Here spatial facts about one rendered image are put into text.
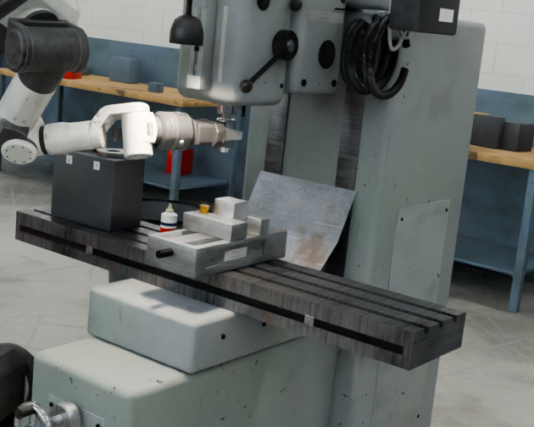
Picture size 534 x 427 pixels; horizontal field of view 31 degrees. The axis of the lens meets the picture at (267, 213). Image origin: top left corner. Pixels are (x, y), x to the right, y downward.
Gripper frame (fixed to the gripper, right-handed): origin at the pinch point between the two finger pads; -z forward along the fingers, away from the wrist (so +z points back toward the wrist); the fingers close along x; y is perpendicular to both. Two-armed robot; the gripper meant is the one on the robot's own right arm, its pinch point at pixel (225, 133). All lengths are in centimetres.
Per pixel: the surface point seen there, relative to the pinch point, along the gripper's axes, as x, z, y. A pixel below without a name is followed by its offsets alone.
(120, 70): 544, -211, 24
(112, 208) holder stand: 26.6, 15.7, 24.2
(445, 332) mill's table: -58, -24, 33
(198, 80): -6.1, 11.7, -12.6
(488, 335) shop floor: 143, -255, 121
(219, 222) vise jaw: -10.1, 5.1, 19.4
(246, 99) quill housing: -11.1, 1.8, -9.3
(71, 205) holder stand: 39, 22, 26
